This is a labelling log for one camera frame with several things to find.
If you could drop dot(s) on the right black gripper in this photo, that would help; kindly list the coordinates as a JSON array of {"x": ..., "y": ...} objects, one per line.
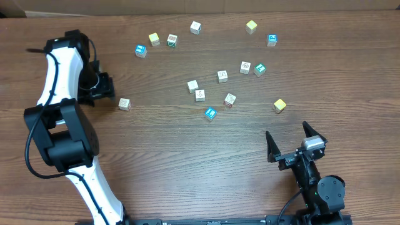
[{"x": 287, "y": 159}]

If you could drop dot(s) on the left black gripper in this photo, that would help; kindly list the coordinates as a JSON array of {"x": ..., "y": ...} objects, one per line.
[{"x": 106, "y": 89}]

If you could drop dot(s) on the red letter white block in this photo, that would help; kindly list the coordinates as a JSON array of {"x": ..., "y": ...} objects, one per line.
[{"x": 124, "y": 104}]

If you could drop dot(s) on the yellow block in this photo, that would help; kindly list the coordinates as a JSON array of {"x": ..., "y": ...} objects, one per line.
[
  {"x": 279, "y": 106},
  {"x": 251, "y": 27},
  {"x": 154, "y": 39}
]

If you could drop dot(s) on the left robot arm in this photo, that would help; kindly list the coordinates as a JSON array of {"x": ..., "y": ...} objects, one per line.
[{"x": 61, "y": 131}]

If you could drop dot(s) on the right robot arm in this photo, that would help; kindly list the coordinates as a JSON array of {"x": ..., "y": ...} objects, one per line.
[{"x": 323, "y": 196}]

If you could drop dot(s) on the blue top block far left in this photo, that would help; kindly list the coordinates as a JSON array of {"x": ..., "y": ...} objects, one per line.
[{"x": 141, "y": 51}]

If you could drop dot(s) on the red edged picture block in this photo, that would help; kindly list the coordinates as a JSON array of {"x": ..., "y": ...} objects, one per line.
[{"x": 229, "y": 100}]

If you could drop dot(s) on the green seven block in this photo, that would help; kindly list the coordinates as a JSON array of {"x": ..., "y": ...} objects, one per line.
[{"x": 259, "y": 69}]

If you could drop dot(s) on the blue L block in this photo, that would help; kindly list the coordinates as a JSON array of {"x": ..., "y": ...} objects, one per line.
[{"x": 210, "y": 113}]

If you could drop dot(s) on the white picture block right centre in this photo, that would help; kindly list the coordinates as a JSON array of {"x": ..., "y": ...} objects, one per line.
[{"x": 245, "y": 67}]

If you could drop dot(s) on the white picture block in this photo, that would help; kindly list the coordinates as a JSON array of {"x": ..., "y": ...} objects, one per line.
[
  {"x": 245, "y": 67},
  {"x": 222, "y": 76}
]

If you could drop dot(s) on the green letter block upper left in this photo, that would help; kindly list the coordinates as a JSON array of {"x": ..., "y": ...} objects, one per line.
[{"x": 172, "y": 40}]

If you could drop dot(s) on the plain white block centre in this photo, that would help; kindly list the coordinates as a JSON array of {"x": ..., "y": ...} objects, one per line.
[{"x": 192, "y": 86}]

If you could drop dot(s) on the white X letter block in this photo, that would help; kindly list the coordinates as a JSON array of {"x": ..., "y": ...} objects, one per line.
[{"x": 200, "y": 95}]

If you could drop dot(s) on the blue top block upper right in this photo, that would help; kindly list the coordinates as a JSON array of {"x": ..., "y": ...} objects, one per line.
[{"x": 272, "y": 40}]

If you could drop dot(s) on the white block top centre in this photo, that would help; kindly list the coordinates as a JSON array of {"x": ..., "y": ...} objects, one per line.
[{"x": 195, "y": 27}]

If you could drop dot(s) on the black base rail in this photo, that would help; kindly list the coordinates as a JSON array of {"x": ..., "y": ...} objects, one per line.
[{"x": 200, "y": 222}]

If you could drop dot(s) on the cardboard back wall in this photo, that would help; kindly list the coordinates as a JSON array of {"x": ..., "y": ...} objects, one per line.
[{"x": 27, "y": 8}]

